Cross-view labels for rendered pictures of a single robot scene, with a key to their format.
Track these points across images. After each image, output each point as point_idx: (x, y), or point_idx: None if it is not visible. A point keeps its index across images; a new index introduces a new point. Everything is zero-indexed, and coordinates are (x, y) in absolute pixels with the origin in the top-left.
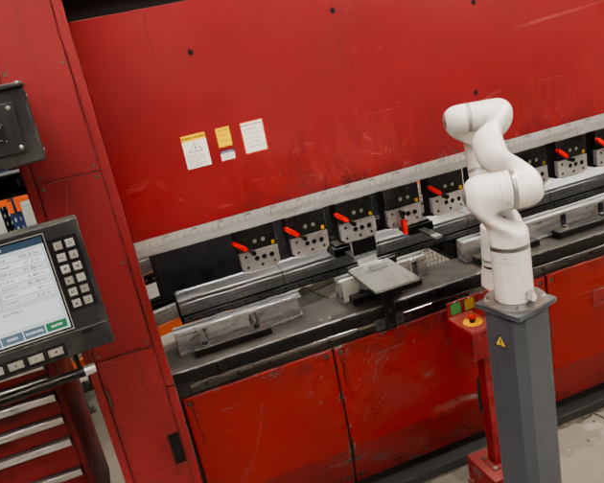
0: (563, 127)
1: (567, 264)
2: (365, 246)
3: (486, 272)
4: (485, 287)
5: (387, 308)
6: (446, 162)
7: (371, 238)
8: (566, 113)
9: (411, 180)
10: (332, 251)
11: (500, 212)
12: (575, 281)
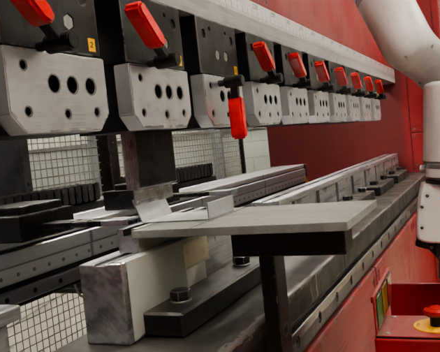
0: (330, 43)
1: (381, 251)
2: (159, 165)
3: None
4: (436, 240)
5: (283, 320)
6: (259, 16)
7: (167, 144)
8: (330, 24)
9: (228, 22)
10: (1, 228)
11: (437, 71)
12: None
